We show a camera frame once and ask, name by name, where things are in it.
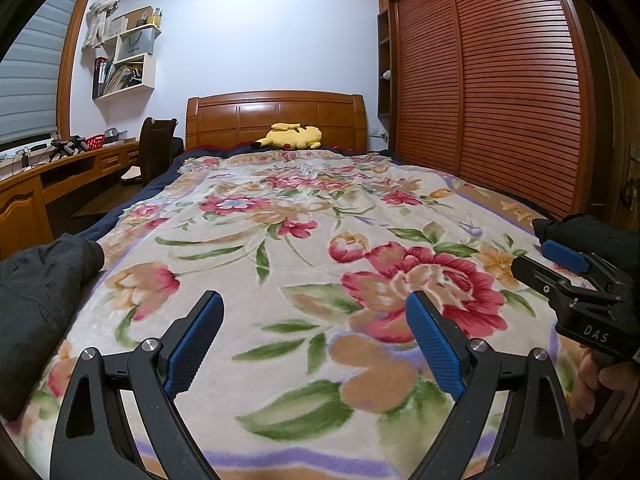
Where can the tied beige curtain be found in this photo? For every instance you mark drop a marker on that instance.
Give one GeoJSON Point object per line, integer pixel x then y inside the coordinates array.
{"type": "Point", "coordinates": [100, 15]}

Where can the black jacket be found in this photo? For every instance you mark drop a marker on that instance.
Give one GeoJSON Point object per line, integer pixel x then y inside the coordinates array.
{"type": "Point", "coordinates": [40, 300]}

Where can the dark chair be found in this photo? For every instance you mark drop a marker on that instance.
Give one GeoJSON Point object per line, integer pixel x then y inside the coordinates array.
{"type": "Point", "coordinates": [155, 150]}

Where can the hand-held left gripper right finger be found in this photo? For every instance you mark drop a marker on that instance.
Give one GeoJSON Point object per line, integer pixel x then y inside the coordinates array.
{"type": "Point", "coordinates": [435, 345]}

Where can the floral blanket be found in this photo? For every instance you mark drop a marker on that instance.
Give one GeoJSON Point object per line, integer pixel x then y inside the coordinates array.
{"type": "Point", "coordinates": [320, 240]}

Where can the black gadget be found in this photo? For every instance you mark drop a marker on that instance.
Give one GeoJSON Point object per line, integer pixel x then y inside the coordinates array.
{"type": "Point", "coordinates": [67, 147]}

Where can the red basket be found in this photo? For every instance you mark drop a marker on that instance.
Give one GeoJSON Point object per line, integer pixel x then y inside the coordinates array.
{"type": "Point", "coordinates": [95, 142]}

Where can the wooden window frame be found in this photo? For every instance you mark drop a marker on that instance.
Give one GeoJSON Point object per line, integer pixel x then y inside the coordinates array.
{"type": "Point", "coordinates": [70, 60]}

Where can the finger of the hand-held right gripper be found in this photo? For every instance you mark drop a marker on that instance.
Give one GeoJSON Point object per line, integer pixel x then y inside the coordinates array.
{"type": "Point", "coordinates": [540, 277]}
{"type": "Point", "coordinates": [562, 256]}

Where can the black cloth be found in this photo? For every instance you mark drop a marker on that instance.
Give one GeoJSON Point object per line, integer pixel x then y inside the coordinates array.
{"type": "Point", "coordinates": [590, 232]}

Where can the yellow plush toy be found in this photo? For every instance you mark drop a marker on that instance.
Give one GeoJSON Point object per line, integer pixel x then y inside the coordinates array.
{"type": "Point", "coordinates": [292, 136]}

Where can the wooden louvered wardrobe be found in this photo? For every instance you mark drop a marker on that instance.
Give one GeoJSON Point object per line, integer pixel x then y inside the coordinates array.
{"type": "Point", "coordinates": [500, 85]}

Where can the white wall socket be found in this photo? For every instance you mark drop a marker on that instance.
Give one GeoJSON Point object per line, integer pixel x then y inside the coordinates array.
{"type": "Point", "coordinates": [378, 135]}

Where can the stack of books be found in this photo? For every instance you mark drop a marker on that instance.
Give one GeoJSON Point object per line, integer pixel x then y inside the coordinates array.
{"type": "Point", "coordinates": [125, 79]}

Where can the person's right hand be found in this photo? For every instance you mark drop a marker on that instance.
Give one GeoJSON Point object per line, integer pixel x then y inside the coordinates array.
{"type": "Point", "coordinates": [585, 390]}

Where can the grey window blind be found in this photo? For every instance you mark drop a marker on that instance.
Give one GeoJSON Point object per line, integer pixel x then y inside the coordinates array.
{"type": "Point", "coordinates": [30, 90]}

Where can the grey paper bag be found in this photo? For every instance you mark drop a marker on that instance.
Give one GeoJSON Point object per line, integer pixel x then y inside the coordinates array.
{"type": "Point", "coordinates": [134, 44]}

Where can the wooden desk cabinet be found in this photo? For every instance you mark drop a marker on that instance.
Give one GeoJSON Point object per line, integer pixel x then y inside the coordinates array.
{"type": "Point", "coordinates": [20, 210]}

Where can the wooden bed headboard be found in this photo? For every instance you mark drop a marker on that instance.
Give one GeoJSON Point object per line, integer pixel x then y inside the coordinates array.
{"type": "Point", "coordinates": [225, 120]}

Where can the white wall shelf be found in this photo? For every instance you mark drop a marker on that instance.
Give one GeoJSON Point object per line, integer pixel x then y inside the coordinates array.
{"type": "Point", "coordinates": [147, 72]}

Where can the black binder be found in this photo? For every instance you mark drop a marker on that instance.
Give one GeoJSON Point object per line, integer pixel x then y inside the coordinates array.
{"type": "Point", "coordinates": [99, 77]}

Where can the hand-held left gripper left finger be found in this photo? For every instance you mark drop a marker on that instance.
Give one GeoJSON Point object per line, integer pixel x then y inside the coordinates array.
{"type": "Point", "coordinates": [195, 345]}

